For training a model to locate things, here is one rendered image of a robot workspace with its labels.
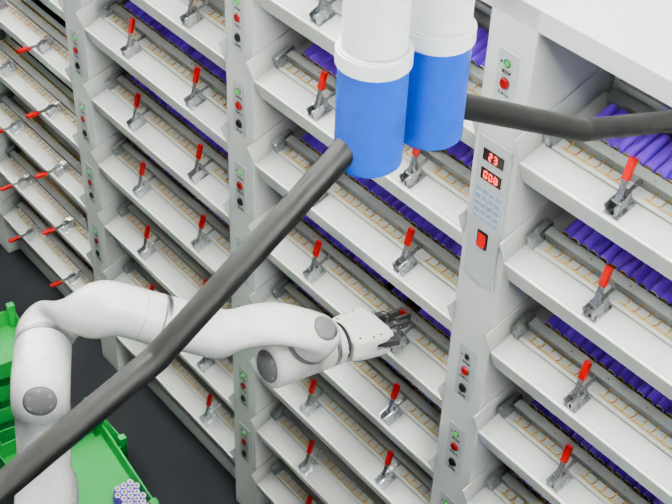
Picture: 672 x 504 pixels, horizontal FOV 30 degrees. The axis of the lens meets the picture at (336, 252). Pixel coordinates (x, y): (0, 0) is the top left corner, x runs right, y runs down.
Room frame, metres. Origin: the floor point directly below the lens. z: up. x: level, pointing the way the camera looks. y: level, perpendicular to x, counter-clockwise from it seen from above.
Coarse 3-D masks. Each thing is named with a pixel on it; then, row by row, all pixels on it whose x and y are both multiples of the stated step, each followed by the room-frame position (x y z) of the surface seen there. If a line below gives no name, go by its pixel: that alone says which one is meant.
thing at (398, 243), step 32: (288, 128) 2.18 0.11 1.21; (256, 160) 2.13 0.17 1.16; (288, 160) 2.11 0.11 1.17; (352, 192) 1.99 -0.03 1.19; (384, 192) 1.97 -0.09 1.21; (320, 224) 1.98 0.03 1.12; (352, 224) 1.93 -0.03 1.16; (384, 224) 1.91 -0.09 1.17; (416, 224) 1.88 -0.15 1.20; (384, 256) 1.84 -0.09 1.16; (416, 256) 1.82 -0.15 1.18; (448, 256) 1.79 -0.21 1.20; (416, 288) 1.75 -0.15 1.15; (448, 288) 1.74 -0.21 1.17; (448, 320) 1.68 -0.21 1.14
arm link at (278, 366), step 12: (264, 348) 1.62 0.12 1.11; (276, 348) 1.61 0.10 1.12; (288, 348) 1.61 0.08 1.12; (336, 348) 1.66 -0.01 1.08; (264, 360) 1.61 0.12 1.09; (276, 360) 1.59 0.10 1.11; (288, 360) 1.59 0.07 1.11; (300, 360) 1.60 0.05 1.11; (324, 360) 1.62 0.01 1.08; (336, 360) 1.65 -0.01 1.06; (264, 372) 1.60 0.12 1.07; (276, 372) 1.58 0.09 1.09; (288, 372) 1.58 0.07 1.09; (300, 372) 1.60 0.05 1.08; (312, 372) 1.62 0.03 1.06; (276, 384) 1.58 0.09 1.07
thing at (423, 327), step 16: (304, 224) 2.12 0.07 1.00; (320, 240) 2.07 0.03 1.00; (336, 256) 2.02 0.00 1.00; (336, 272) 2.00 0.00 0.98; (352, 272) 1.98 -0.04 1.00; (368, 288) 1.94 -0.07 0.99; (384, 288) 1.92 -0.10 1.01; (400, 304) 1.88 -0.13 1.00; (416, 320) 1.83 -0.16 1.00; (432, 336) 1.79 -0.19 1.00; (432, 352) 1.77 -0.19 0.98; (448, 352) 1.75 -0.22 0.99
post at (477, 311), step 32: (512, 0) 1.64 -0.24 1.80; (512, 32) 1.63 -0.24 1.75; (544, 64) 1.61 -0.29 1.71; (576, 64) 1.66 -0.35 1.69; (544, 96) 1.62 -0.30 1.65; (480, 128) 1.66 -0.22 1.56; (512, 160) 1.60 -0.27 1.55; (512, 192) 1.60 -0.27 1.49; (512, 224) 1.60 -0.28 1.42; (480, 288) 1.63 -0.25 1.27; (512, 288) 1.62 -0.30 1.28; (480, 320) 1.62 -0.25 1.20; (480, 352) 1.61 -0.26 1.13; (448, 384) 1.66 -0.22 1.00; (480, 384) 1.60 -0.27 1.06; (448, 416) 1.65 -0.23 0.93; (480, 448) 1.61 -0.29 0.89; (448, 480) 1.64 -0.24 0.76
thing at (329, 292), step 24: (264, 216) 2.14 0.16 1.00; (288, 240) 2.11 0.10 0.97; (288, 264) 2.05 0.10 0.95; (336, 264) 2.03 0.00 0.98; (312, 288) 1.98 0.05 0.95; (336, 288) 1.97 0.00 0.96; (360, 288) 1.96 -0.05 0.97; (336, 312) 1.92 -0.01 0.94; (408, 360) 1.77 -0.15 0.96; (432, 360) 1.76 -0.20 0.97; (432, 384) 1.71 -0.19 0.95
